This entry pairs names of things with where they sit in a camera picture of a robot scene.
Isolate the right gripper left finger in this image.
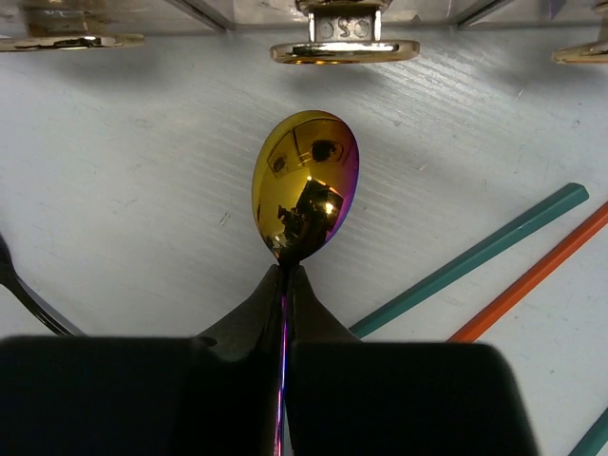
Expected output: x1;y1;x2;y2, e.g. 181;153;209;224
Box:
1;267;285;455

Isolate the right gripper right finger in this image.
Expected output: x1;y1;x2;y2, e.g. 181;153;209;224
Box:
286;268;538;455

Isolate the teal chopstick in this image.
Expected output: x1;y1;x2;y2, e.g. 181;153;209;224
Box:
569;409;608;456
350;182;589;337

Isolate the gold spoon purple handle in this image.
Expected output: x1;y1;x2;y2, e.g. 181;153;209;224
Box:
252;110;359;455

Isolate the short orange chopstick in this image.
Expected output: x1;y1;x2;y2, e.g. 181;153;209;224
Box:
447;202;607;343

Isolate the black spoon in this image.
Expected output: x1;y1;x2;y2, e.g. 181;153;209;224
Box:
1;237;85;336

